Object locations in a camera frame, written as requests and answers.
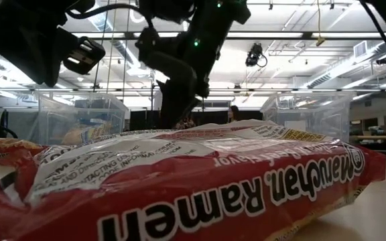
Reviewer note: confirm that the wooden background table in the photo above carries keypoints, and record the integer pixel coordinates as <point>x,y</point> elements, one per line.
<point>380,137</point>

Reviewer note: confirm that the red roast beef ramen pack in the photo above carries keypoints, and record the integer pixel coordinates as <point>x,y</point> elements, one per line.
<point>179,187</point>

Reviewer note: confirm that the clear plastic bin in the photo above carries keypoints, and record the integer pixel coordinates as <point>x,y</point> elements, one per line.
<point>313,110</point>
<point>55,114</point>

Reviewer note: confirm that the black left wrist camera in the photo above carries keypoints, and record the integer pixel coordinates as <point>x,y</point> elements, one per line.
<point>85,57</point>

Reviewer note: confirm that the black ceiling-hung camera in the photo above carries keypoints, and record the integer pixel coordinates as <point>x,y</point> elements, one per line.
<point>255,55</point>

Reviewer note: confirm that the black ceiling fixture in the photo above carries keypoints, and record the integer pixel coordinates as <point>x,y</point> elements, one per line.
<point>384,60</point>

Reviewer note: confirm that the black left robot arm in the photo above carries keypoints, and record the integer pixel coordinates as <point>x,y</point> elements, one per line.
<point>29,11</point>

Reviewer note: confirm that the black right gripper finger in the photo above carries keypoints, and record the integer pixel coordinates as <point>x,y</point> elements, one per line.
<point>176,107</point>

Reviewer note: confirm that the long ceiling light rail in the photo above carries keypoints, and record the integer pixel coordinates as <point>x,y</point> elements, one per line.
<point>263,35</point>

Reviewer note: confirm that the blue soy sauce ramen pack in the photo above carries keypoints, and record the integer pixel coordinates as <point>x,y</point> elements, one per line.
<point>85,134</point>

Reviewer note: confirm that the person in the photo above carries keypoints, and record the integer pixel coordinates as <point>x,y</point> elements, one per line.
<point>234,114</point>
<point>186,124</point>

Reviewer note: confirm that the black room partition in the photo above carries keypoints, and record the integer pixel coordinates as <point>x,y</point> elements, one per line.
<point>146,120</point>

